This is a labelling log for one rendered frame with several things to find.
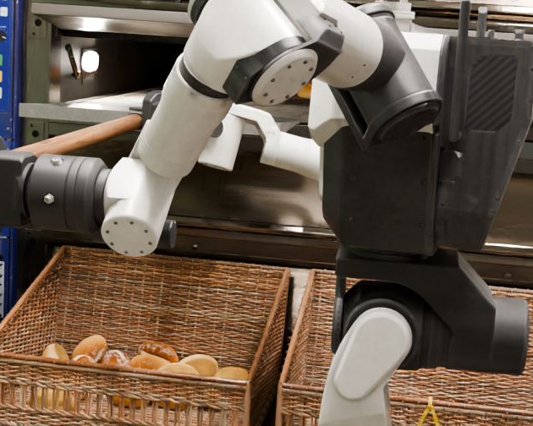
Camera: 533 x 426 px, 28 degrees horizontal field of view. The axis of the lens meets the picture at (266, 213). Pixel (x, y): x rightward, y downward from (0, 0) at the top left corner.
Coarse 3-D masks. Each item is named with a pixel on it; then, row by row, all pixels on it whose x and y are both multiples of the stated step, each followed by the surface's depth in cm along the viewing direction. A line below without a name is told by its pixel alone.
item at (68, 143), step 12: (120, 120) 195; (132, 120) 201; (72, 132) 171; (84, 132) 174; (96, 132) 179; (108, 132) 185; (120, 132) 193; (36, 144) 154; (48, 144) 157; (60, 144) 161; (72, 144) 166; (84, 144) 172; (36, 156) 151
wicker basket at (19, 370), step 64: (64, 256) 251; (128, 256) 249; (64, 320) 250; (128, 320) 248; (192, 320) 246; (256, 320) 244; (0, 384) 210; (64, 384) 207; (128, 384) 205; (192, 384) 203; (256, 384) 210
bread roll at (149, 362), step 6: (144, 354) 239; (132, 360) 239; (138, 360) 237; (144, 360) 237; (150, 360) 236; (156, 360) 236; (162, 360) 237; (132, 366) 238; (138, 366) 237; (144, 366) 236; (150, 366) 236; (156, 366) 236
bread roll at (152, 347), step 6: (144, 342) 244; (150, 342) 243; (156, 342) 243; (138, 348) 244; (144, 348) 241; (150, 348) 241; (156, 348) 241; (162, 348) 241; (168, 348) 242; (138, 354) 243; (150, 354) 240; (156, 354) 240; (162, 354) 240; (168, 354) 241; (174, 354) 242; (168, 360) 240; (174, 360) 241
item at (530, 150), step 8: (56, 120) 250; (64, 120) 250; (296, 128) 242; (304, 128) 242; (248, 136) 244; (256, 136) 244; (304, 136) 242; (528, 144) 235; (520, 152) 236; (528, 152) 236
